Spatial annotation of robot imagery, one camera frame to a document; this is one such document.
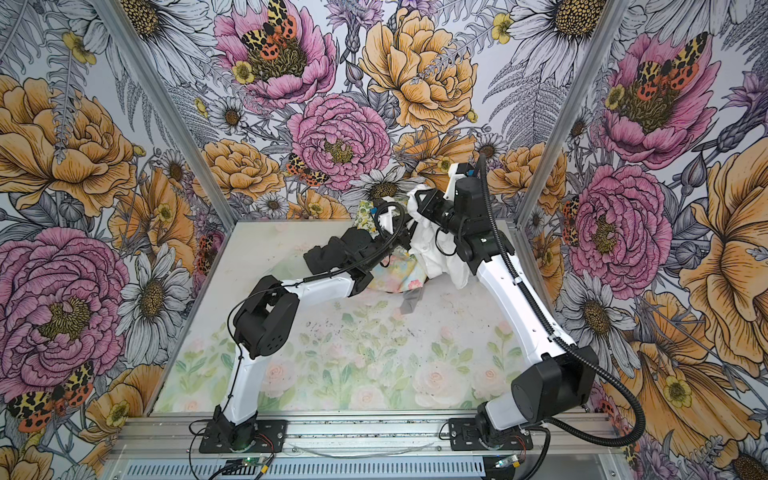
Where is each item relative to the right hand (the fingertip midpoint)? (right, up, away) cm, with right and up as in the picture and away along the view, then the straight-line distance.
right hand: (414, 201), depth 73 cm
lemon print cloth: (-15, -1, +35) cm, 38 cm away
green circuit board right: (+21, -62, -2) cm, 65 cm away
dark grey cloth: (-26, -13, +39) cm, 48 cm away
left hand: (+3, -3, +9) cm, 10 cm away
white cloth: (+3, -7, +9) cm, 12 cm away
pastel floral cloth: (-3, -19, +23) cm, 30 cm away
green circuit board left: (-38, -61, -2) cm, 72 cm away
